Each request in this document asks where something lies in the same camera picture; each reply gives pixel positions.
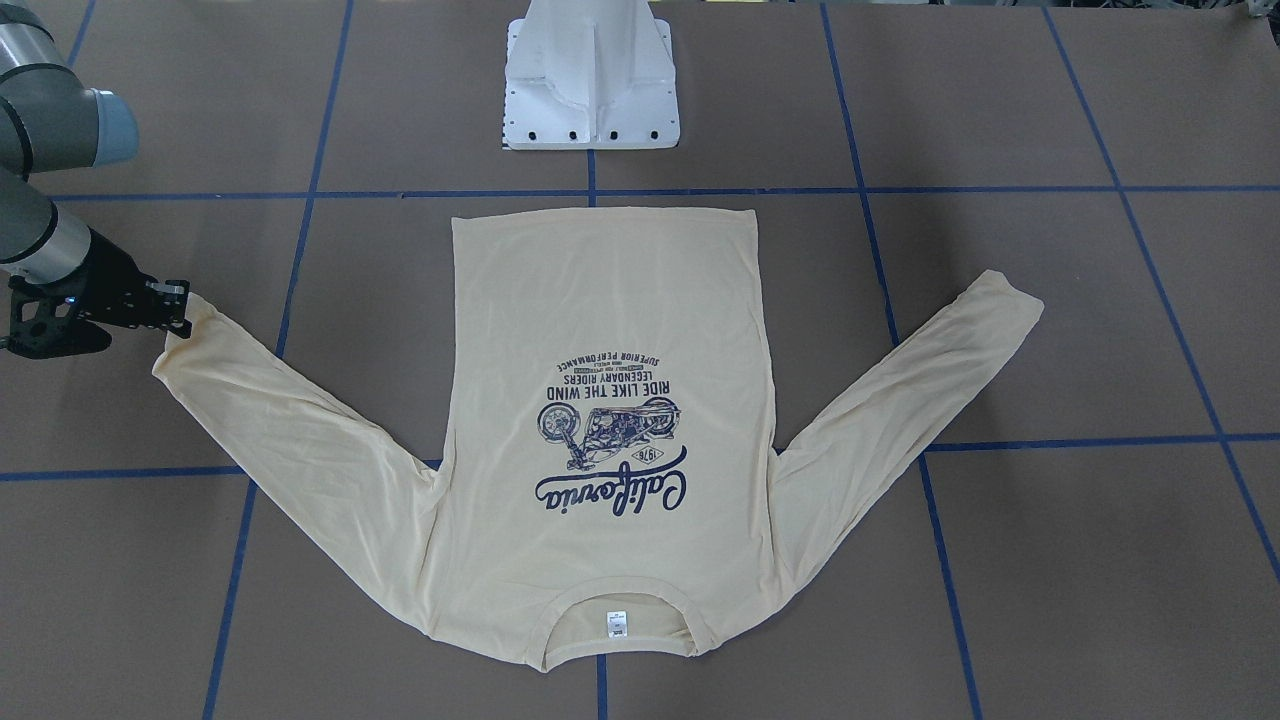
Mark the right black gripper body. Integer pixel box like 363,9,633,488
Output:
60,231,172,329

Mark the beige long sleeve shirt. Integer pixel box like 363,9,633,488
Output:
154,208,1044,673

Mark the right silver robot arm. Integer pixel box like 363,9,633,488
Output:
1,1,191,359

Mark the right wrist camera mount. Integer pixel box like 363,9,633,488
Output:
3,275,113,360

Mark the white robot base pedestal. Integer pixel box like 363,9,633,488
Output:
502,1,681,151

